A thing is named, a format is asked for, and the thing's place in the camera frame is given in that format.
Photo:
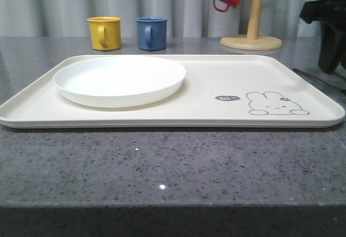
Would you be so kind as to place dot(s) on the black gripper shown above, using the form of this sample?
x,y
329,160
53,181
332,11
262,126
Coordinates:
x,y
331,14

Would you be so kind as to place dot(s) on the silver metal fork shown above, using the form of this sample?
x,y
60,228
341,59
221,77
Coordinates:
x,y
306,74

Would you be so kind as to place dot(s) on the white round plate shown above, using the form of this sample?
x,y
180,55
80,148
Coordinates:
x,y
119,81

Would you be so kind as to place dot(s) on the wooden mug tree stand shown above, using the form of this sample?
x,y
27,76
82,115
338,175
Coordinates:
x,y
252,40

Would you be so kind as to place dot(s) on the beige rabbit serving tray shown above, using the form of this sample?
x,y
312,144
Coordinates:
x,y
218,91

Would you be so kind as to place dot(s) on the blue mug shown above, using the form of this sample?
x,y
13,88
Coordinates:
x,y
152,33

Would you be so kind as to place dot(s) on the yellow mug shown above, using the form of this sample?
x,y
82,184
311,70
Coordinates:
x,y
105,33

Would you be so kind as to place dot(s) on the grey pleated curtain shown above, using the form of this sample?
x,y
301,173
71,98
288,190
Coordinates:
x,y
186,18

